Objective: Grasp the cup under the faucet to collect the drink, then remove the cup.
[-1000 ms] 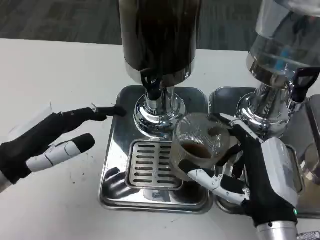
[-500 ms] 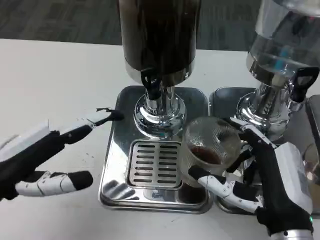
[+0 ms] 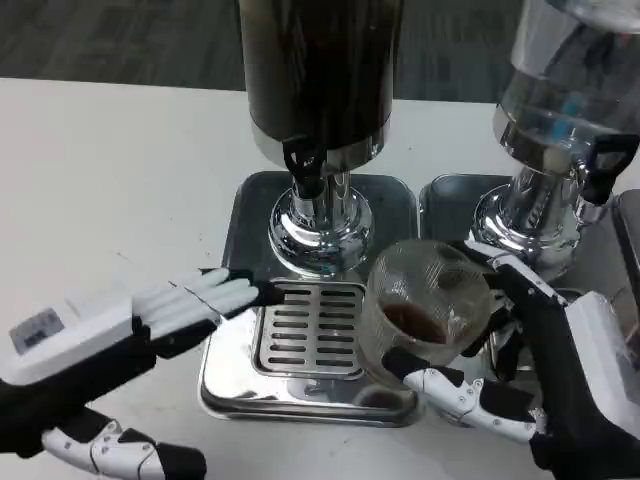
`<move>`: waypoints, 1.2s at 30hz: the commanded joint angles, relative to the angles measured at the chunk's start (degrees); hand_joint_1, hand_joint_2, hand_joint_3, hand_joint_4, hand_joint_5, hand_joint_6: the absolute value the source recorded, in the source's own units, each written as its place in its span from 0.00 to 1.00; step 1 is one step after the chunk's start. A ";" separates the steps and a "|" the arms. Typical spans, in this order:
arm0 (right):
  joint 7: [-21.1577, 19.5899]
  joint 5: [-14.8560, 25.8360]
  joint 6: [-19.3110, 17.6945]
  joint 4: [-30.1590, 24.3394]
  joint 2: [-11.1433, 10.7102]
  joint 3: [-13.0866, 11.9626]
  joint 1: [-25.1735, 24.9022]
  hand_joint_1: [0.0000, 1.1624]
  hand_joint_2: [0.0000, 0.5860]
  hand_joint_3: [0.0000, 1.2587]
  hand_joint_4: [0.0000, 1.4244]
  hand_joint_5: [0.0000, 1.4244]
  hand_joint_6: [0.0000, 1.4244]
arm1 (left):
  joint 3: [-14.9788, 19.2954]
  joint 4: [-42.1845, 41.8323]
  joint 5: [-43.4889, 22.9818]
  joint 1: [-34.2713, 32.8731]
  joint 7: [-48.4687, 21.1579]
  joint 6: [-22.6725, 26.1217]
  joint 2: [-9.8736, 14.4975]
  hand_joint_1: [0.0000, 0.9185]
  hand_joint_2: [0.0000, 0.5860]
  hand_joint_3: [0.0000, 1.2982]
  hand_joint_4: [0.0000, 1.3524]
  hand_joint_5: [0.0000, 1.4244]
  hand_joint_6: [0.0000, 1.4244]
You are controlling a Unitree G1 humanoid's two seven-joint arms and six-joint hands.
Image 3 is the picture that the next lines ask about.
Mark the black dispenser tap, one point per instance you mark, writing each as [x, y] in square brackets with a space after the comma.
[607, 165]
[302, 170]

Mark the clear drink dispenser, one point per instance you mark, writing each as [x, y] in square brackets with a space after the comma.
[550, 110]

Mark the dark drink dispenser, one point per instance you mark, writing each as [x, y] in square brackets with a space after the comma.
[320, 65]

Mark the clear ribbed glass cup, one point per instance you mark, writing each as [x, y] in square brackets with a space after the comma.
[415, 295]

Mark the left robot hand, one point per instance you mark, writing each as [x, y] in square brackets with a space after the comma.
[75, 345]

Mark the steel drip grid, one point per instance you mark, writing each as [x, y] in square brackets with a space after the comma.
[310, 335]

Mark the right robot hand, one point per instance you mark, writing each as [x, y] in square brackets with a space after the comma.
[550, 350]

